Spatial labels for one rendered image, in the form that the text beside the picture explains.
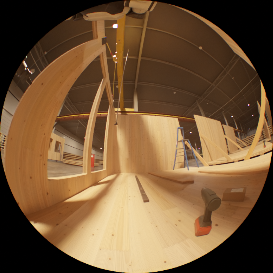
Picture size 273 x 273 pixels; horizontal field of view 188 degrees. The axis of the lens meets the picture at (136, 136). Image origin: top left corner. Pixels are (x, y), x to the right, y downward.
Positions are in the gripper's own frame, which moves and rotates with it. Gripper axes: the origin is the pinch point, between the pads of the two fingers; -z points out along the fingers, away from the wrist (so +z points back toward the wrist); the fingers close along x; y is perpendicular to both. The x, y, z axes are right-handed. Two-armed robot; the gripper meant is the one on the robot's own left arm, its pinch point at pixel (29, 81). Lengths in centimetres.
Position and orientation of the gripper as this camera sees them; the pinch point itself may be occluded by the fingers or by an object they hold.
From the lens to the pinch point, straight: 78.6
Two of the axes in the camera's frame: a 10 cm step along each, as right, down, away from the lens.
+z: 1.0, -3.1, -9.4
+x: 9.9, 0.1, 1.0
